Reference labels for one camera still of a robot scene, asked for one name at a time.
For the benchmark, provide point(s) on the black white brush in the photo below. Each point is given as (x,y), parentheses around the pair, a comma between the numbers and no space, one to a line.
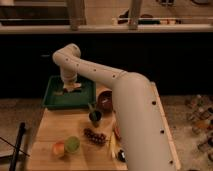
(121,156)

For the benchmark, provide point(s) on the green plastic tray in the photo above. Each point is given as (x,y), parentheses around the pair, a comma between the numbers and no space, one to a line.
(56,99)

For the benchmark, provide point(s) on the yellow corn cob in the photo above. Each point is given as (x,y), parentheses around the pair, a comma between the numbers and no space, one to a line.
(112,145)

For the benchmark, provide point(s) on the red-brown bowl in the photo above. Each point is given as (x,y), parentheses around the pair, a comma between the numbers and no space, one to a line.
(104,102)

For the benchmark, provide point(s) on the purple grape bunch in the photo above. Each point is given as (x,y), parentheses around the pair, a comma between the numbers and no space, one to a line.
(96,138)

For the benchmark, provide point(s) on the black tripod stand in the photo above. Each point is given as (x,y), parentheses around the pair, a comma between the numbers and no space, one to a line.
(14,156)

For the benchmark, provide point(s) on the orange peach fruit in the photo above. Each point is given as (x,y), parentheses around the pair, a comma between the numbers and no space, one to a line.
(58,149)

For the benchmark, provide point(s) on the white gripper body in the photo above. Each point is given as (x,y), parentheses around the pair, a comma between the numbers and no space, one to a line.
(68,78)

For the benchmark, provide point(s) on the green round fruit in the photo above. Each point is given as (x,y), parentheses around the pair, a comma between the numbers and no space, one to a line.
(72,144)

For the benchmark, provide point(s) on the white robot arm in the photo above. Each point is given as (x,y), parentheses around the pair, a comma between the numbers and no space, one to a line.
(143,132)

